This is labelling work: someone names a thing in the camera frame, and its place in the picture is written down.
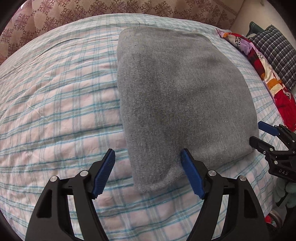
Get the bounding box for grey knit pants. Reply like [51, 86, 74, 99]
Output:
[117, 26, 258, 192]

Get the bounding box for colourful red floral quilt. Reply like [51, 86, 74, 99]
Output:
[217, 29, 295, 132]

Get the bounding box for dark checked pillow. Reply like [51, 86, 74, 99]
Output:
[250, 25, 296, 90]

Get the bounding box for plaid pink blue bedsheet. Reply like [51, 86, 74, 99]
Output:
[1, 14, 282, 240]

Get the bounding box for green chair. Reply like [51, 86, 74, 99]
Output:
[246, 22, 264, 37]

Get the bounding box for beige patterned curtain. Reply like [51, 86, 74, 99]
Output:
[0, 0, 245, 65]

